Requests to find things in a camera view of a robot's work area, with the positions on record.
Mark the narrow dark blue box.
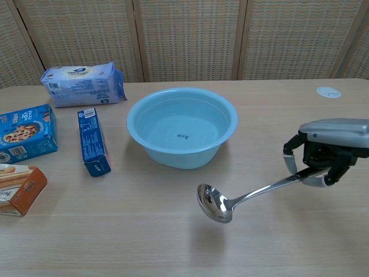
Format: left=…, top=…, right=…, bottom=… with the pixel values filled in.
left=77, top=107, right=112, bottom=178

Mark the orange wafer roll box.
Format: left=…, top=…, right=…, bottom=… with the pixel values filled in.
left=0, top=163, right=48, bottom=216

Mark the pale blue tissue pack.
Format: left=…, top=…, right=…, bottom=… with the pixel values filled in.
left=40, top=61, right=129, bottom=108

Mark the metal ladle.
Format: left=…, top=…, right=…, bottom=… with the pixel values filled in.
left=197, top=168, right=329, bottom=224

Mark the white round cable grommet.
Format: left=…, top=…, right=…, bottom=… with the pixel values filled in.
left=316, top=86, right=342, bottom=99

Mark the light blue bowl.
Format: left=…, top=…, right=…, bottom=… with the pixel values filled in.
left=126, top=88, right=239, bottom=170

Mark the blue chocolate chip cookie box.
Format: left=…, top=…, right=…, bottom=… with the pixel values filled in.
left=0, top=103, right=59, bottom=157

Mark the woven bamboo folding screen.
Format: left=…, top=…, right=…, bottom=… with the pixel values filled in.
left=0, top=0, right=369, bottom=90

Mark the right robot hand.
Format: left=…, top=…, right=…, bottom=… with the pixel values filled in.
left=282, top=118, right=369, bottom=188

